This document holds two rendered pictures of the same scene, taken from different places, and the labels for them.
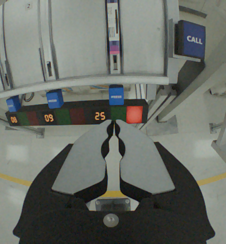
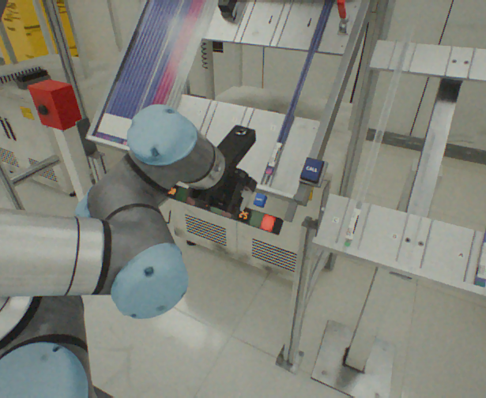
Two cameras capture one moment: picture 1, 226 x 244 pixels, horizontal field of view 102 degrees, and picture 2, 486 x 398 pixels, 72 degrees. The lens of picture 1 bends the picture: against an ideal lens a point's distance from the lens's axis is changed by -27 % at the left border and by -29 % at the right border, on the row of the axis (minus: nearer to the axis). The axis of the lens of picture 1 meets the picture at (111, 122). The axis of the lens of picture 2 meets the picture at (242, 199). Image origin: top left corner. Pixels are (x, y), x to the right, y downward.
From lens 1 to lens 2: 0.64 m
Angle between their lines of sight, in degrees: 41
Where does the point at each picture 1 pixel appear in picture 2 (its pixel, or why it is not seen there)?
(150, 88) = (289, 211)
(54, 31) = not seen: hidden behind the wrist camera
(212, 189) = not seen: outside the picture
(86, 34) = (258, 157)
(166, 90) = (307, 223)
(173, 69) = (301, 191)
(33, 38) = not seen: hidden behind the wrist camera
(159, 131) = (340, 383)
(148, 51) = (289, 178)
